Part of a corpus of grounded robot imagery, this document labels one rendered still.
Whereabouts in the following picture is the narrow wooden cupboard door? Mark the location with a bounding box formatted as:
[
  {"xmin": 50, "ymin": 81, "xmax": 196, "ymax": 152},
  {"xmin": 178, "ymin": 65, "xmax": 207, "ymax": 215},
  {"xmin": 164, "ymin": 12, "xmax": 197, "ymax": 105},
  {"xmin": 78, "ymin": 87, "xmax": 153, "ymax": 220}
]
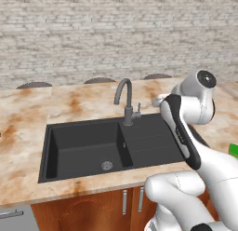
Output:
[{"xmin": 129, "ymin": 185, "xmax": 160, "ymax": 231}]

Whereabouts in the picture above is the green sponge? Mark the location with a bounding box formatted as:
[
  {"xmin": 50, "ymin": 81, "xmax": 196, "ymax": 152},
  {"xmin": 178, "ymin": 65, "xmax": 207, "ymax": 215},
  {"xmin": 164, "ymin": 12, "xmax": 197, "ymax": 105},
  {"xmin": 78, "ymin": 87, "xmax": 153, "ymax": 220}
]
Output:
[{"xmin": 228, "ymin": 143, "xmax": 238, "ymax": 160}]

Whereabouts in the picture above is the grey dishwasher front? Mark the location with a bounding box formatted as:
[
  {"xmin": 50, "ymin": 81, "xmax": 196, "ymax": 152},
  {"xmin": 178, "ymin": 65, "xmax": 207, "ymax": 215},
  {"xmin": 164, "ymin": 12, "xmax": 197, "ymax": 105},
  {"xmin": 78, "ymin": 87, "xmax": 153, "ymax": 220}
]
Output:
[{"xmin": 0, "ymin": 204, "xmax": 35, "ymax": 231}]

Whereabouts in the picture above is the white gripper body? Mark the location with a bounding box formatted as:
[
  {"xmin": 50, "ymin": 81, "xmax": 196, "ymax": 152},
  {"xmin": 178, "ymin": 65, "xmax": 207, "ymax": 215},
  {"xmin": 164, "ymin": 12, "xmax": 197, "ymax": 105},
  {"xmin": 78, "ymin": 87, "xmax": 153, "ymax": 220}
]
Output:
[{"xmin": 151, "ymin": 93, "xmax": 171, "ymax": 107}]

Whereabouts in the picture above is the dark brown round stool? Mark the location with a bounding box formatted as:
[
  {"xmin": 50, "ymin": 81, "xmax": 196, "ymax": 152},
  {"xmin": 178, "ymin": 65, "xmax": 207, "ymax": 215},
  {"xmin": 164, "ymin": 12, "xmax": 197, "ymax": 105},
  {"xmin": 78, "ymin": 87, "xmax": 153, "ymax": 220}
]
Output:
[
  {"xmin": 142, "ymin": 73, "xmax": 174, "ymax": 81},
  {"xmin": 16, "ymin": 81, "xmax": 53, "ymax": 90},
  {"xmin": 83, "ymin": 76, "xmax": 117, "ymax": 86}
]

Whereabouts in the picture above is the black kitchen sink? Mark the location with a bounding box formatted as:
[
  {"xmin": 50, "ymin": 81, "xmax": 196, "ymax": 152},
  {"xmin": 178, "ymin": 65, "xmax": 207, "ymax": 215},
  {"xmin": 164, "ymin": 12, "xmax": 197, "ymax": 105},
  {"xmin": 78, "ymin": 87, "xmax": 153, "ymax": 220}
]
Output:
[{"xmin": 37, "ymin": 112, "xmax": 212, "ymax": 184}]

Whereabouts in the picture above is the grey curved tap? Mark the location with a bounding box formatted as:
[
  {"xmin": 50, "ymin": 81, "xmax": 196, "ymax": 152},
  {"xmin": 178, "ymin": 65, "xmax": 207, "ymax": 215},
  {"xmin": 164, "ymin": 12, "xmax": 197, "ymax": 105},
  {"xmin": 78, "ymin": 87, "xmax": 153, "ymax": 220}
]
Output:
[{"xmin": 113, "ymin": 77, "xmax": 143, "ymax": 128}]

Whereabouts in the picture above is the silver dishwasher handle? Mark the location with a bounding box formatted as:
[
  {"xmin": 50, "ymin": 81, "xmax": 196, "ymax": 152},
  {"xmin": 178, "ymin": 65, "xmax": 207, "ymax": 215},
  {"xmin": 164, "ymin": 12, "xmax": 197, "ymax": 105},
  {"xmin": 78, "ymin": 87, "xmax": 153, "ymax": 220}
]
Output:
[{"xmin": 0, "ymin": 209, "xmax": 25, "ymax": 220}]

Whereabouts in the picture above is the wide wooden cupboard door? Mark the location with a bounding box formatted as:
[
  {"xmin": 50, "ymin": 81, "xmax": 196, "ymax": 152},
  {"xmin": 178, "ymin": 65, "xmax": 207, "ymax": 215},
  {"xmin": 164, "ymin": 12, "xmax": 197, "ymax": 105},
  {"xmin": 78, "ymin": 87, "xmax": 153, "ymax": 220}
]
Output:
[{"xmin": 30, "ymin": 187, "xmax": 135, "ymax": 231}]

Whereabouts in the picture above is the silver cupboard handle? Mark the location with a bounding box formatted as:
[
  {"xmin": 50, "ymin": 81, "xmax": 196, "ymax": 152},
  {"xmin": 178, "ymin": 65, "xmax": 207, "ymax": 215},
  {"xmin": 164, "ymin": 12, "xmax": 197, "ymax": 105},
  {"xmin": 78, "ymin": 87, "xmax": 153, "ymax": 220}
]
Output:
[
  {"xmin": 138, "ymin": 186, "xmax": 145, "ymax": 213},
  {"xmin": 122, "ymin": 189, "xmax": 128, "ymax": 216}
]

